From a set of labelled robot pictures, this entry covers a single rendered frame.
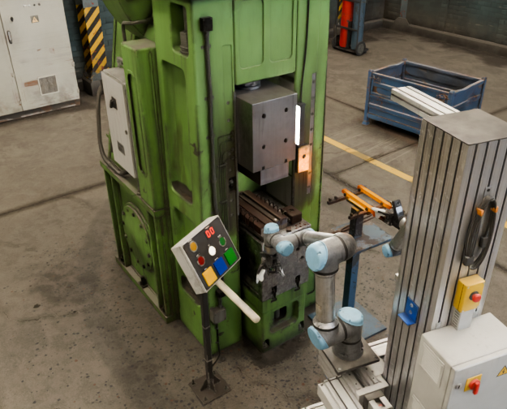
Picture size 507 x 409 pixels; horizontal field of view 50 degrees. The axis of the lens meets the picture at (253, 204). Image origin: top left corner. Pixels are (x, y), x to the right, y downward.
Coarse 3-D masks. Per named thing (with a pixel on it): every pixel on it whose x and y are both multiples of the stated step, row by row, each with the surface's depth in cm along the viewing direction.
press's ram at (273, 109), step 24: (240, 96) 295; (264, 96) 295; (288, 96) 295; (240, 120) 298; (264, 120) 293; (288, 120) 303; (240, 144) 306; (264, 144) 302; (288, 144) 311; (264, 168) 308
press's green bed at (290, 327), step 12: (300, 288) 364; (252, 300) 358; (276, 300) 354; (288, 300) 362; (300, 300) 370; (264, 312) 354; (276, 312) 373; (288, 312) 376; (300, 312) 376; (252, 324) 370; (264, 324) 359; (276, 324) 373; (288, 324) 374; (300, 324) 385; (252, 336) 375; (264, 336) 364; (276, 336) 371; (288, 336) 379; (264, 348) 370
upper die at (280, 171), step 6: (288, 162) 316; (240, 168) 324; (270, 168) 310; (276, 168) 313; (282, 168) 316; (288, 168) 318; (246, 174) 321; (252, 174) 315; (258, 174) 310; (264, 174) 310; (270, 174) 312; (276, 174) 315; (282, 174) 318; (252, 180) 317; (258, 180) 312; (264, 180) 312; (270, 180) 314
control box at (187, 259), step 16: (208, 224) 291; (192, 240) 280; (208, 240) 289; (176, 256) 279; (192, 256) 278; (208, 256) 286; (224, 256) 295; (192, 272) 278; (224, 272) 292; (208, 288) 281
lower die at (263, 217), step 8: (240, 192) 360; (248, 192) 361; (240, 200) 353; (256, 200) 351; (240, 208) 347; (248, 208) 345; (256, 208) 343; (272, 208) 344; (248, 216) 339; (256, 216) 337; (264, 216) 336; (280, 216) 336; (248, 224) 337; (256, 224) 330; (264, 224) 330; (280, 224) 334
